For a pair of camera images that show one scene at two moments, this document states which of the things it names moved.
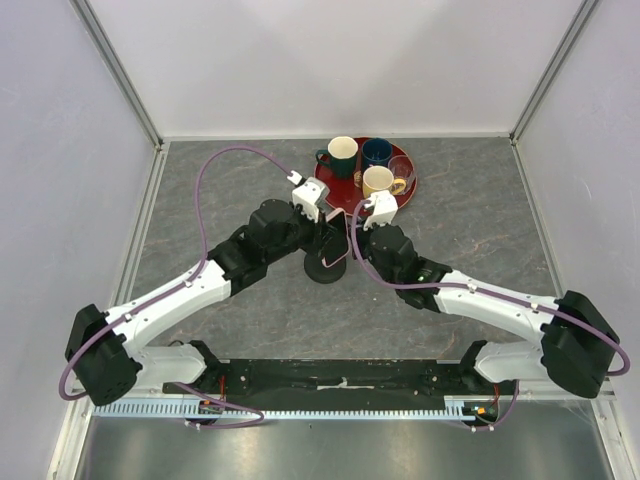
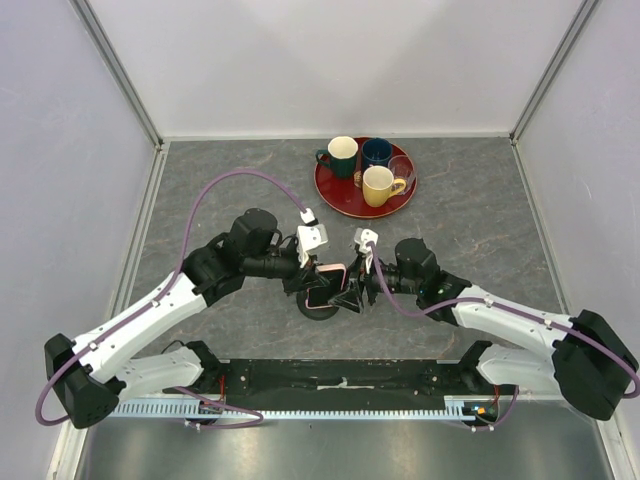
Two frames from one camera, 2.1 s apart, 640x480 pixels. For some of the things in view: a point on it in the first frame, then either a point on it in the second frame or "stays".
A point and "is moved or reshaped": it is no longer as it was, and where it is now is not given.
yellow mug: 381,178 stays
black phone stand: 318,272 is moved or reshaped
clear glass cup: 402,168 stays
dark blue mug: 375,151 stays
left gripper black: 318,233 to 303,279
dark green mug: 341,157 stays
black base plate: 328,381 stays
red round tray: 346,193 stays
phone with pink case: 339,246 to 335,274
